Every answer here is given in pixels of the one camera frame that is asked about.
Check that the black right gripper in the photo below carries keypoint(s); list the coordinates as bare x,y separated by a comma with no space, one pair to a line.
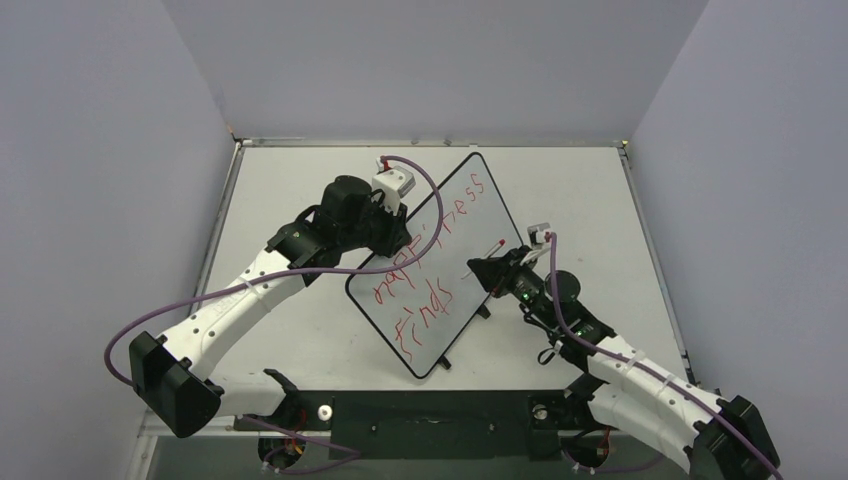
507,270

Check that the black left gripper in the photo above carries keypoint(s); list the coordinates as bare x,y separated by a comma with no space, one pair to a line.
396,233

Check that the white marker pen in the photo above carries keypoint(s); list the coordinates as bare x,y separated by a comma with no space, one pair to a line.
489,253

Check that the white whiteboard with black frame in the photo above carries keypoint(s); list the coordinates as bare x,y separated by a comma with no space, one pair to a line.
416,300

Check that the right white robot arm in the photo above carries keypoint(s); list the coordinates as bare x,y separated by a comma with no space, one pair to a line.
703,433

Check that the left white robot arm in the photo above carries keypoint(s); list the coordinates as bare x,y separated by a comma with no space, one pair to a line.
171,372

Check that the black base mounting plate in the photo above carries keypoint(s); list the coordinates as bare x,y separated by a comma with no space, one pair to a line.
433,424

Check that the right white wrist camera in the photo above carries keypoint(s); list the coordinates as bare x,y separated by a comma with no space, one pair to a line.
540,239

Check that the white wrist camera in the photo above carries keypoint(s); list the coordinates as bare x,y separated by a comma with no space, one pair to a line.
391,185
540,239

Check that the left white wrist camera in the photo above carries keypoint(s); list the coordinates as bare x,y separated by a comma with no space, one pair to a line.
391,185

